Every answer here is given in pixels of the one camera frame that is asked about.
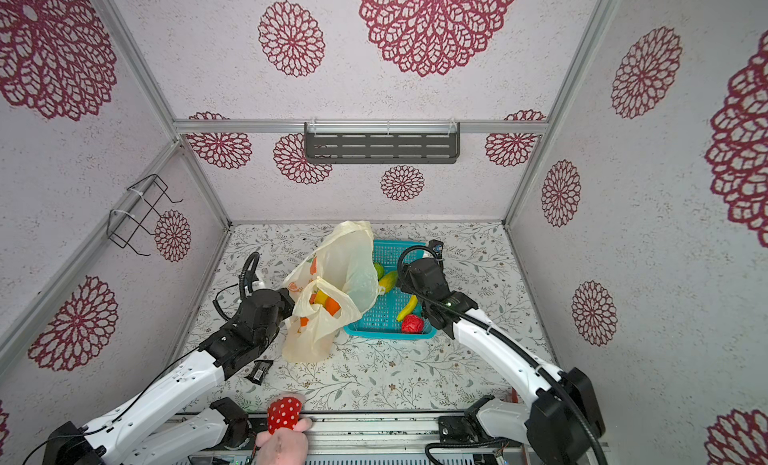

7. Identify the teal plastic basket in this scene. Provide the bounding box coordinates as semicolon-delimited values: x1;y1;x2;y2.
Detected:
344;240;436;341

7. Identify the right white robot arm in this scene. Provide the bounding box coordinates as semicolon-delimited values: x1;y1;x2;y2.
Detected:
397;258;608;464

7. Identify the yellow banana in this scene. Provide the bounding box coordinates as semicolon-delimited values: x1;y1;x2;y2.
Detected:
396;295;419;322

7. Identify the red strawberry fruit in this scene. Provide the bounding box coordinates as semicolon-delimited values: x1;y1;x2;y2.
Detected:
401;314;425;335

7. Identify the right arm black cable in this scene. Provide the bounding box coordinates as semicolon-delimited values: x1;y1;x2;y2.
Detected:
397;244;610;465

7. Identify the grey wall shelf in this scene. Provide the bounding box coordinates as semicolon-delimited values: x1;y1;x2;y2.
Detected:
304;122;461;165

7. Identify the green mango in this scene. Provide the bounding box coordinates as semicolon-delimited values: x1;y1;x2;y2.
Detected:
378;270;398;295

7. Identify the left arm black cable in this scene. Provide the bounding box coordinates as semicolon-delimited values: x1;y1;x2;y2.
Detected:
212;251;263;322

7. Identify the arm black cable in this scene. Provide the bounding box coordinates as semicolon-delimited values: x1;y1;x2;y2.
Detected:
212;251;263;322
397;244;610;465

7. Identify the cream plastic bag orange print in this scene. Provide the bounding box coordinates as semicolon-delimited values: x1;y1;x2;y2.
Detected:
282;221;378;363

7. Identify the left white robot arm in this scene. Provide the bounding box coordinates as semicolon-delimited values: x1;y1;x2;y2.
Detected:
43;288;295;464

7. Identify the pink plush toy spotted cap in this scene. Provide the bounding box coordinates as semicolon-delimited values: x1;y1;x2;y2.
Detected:
254;393;313;465

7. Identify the black wire wall rack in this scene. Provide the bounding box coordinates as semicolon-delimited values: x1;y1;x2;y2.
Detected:
105;173;183;257

